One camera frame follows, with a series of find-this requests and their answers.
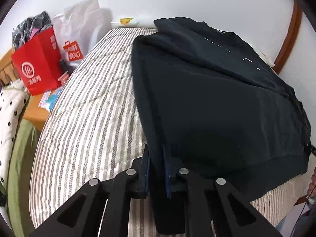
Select white dotted blanket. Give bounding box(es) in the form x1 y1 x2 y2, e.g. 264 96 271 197
0 79 29 188

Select person's right hand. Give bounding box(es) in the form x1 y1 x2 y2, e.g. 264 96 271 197
306 168 316 203

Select papers and packets on table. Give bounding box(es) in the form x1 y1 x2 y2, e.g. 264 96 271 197
39 71 70 112

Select red paper shopping bag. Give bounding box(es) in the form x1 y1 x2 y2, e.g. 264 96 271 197
11 28 63 96

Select green bed sheet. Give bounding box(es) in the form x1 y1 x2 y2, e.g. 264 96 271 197
8 119 41 236

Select brown wooden door frame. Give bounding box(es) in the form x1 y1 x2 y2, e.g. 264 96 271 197
274 0 303 74

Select wooden bedside table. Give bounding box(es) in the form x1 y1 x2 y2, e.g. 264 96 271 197
23 94 49 132

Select grey plaid clothes in bag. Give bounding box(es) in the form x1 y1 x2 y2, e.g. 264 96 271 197
12 11 53 51

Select wooden headboard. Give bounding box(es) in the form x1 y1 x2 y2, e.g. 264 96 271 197
0 49 19 87

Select striped beige mattress quilt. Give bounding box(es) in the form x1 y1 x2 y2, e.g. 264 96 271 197
29 27 316 237

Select black sweatshirt with white letters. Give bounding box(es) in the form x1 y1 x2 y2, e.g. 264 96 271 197
131 18 314 235

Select white Miniso plastic bag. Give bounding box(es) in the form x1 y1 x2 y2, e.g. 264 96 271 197
53 0 113 68

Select rolled white mat yellow ducks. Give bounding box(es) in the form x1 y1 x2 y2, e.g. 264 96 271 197
111 17 156 28

